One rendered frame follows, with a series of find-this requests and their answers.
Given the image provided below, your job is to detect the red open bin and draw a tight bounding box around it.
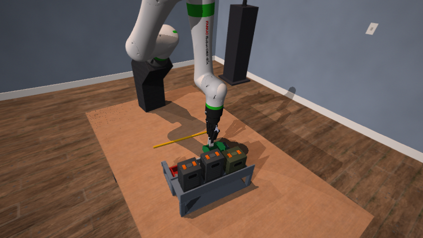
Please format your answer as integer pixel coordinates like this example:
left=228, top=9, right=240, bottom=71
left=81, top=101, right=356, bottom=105
left=169, top=165, right=178, bottom=177

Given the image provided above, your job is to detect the green bin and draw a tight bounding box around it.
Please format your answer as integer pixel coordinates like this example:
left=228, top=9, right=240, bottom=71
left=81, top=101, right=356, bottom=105
left=202, top=141, right=227, bottom=153

